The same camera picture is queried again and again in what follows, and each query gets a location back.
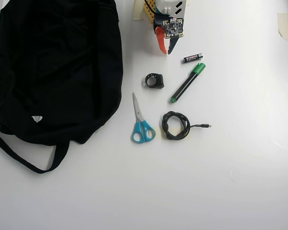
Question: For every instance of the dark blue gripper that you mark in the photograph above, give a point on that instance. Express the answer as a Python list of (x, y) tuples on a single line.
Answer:
[(161, 42)]

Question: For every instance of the green black marker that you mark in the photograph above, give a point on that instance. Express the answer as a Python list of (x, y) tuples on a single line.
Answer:
[(186, 82)]

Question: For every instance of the white grey teal robot arm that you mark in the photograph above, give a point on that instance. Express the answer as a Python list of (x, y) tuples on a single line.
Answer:
[(168, 6)]

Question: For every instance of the black fabric bag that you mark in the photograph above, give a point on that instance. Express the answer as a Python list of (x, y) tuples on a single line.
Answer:
[(57, 72)]

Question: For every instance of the black AAA battery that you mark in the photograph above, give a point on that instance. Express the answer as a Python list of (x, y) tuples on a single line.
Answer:
[(192, 58)]

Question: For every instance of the yellow perforated base block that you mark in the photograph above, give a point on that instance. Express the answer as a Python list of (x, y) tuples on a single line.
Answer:
[(149, 10)]

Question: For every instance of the beige masking tape strip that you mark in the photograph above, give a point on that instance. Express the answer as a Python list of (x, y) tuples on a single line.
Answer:
[(137, 10), (284, 26)]

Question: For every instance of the camera circuit board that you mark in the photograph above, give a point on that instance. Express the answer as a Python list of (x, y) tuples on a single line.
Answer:
[(173, 28)]

